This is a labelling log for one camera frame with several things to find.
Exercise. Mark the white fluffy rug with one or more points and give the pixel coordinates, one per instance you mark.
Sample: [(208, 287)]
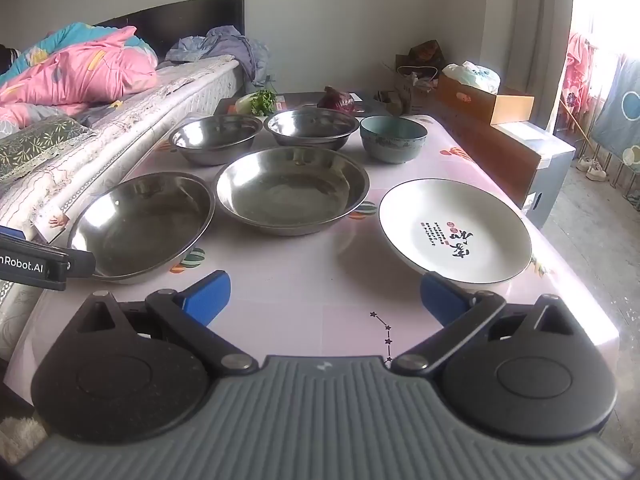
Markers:
[(20, 440)]

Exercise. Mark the grey-blue clothes pile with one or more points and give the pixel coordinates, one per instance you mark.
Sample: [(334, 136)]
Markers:
[(225, 42)]

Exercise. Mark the white printed ceramic plate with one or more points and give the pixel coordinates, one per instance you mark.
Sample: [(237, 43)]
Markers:
[(450, 220)]

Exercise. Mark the red cabbage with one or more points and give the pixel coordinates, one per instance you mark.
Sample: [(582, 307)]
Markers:
[(336, 100)]

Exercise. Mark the small picture card packet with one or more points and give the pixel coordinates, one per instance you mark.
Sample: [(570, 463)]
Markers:
[(50, 225)]

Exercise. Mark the green patterned pillow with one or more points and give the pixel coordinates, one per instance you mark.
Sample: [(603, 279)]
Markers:
[(35, 145)]

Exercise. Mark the dark brown paper bag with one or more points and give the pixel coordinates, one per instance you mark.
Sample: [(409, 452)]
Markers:
[(427, 52)]

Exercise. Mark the pink hanging garment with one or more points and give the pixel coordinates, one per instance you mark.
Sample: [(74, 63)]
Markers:
[(580, 75)]

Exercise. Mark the long brown carton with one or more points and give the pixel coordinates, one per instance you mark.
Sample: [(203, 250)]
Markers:
[(490, 155)]

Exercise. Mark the leafy green cabbage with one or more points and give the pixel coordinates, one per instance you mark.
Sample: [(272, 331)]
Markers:
[(260, 102)]

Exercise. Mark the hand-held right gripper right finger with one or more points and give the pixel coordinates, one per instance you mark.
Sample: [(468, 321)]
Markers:
[(440, 301)]

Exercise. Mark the grey white carton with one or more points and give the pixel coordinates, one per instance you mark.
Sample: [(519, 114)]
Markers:
[(550, 160)]

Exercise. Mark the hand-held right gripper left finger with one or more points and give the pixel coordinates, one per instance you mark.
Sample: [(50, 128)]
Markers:
[(207, 296)]

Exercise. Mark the blue printed hanging cloth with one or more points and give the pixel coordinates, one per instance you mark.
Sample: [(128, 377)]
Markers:
[(620, 105)]

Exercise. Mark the open brown cardboard box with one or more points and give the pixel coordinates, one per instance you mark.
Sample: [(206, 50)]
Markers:
[(480, 105)]

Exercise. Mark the large shallow steel plate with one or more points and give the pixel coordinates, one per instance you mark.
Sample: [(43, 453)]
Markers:
[(292, 195), (145, 220)]

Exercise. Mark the wooden stick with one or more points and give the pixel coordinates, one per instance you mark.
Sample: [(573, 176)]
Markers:
[(580, 127)]

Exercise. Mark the white plastic bag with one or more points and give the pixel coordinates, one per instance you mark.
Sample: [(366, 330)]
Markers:
[(472, 77)]

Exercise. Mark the small steel bowl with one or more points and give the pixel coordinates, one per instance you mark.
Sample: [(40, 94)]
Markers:
[(310, 127), (215, 140)]

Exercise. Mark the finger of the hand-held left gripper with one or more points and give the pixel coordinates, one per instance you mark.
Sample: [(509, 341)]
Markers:
[(82, 264)]

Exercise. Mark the teal ceramic bowl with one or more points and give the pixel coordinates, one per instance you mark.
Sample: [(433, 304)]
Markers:
[(392, 142)]

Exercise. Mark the white patterned mattress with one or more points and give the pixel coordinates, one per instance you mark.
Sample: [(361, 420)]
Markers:
[(165, 95)]

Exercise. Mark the pink pillow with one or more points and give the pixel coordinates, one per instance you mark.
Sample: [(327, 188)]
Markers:
[(85, 75)]

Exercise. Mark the white sneaker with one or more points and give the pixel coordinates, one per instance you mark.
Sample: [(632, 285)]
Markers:
[(597, 173), (585, 164)]

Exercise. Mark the metal drying rack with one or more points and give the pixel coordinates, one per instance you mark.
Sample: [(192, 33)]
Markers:
[(617, 170)]

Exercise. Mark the black bed headboard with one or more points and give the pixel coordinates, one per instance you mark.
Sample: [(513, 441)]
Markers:
[(165, 20)]

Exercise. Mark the grey window curtain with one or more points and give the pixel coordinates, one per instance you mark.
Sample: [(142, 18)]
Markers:
[(545, 35)]

